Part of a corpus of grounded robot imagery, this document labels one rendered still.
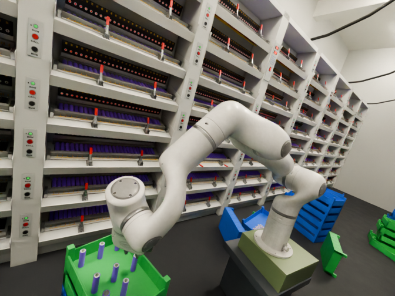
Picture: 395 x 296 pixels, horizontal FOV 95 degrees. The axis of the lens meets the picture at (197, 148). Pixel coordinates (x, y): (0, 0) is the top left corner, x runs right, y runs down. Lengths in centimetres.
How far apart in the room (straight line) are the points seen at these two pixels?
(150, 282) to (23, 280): 67
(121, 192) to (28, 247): 90
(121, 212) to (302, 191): 72
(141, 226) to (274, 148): 40
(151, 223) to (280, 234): 72
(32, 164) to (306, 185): 117
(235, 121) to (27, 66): 79
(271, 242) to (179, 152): 73
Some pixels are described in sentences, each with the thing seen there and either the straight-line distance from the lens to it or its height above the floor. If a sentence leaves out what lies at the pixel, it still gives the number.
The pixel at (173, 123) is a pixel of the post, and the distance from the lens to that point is 115.
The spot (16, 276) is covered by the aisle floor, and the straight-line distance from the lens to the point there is 131.
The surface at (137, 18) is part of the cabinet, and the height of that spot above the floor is 131.
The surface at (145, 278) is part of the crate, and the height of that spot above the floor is 32.
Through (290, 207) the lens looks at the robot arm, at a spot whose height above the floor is 62.
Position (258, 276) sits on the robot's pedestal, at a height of 28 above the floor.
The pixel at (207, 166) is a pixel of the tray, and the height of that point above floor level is 51.
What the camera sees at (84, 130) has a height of 70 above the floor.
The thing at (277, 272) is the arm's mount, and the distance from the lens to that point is 101.
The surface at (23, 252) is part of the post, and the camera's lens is 130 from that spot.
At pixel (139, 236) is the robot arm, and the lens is 42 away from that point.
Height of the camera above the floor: 94
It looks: 13 degrees down
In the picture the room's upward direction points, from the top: 15 degrees clockwise
